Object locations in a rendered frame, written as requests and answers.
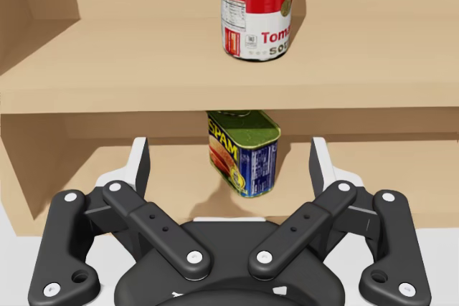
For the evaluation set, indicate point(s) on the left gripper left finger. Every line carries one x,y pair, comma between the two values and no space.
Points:
150,223

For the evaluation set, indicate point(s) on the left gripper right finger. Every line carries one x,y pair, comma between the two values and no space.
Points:
308,221

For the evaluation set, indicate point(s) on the green and blue rectangular can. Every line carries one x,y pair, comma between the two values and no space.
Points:
244,155

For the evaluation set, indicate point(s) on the red and white can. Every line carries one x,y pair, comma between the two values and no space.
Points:
258,8

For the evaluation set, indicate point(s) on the pale wooden shelf unit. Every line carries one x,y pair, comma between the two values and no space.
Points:
107,69

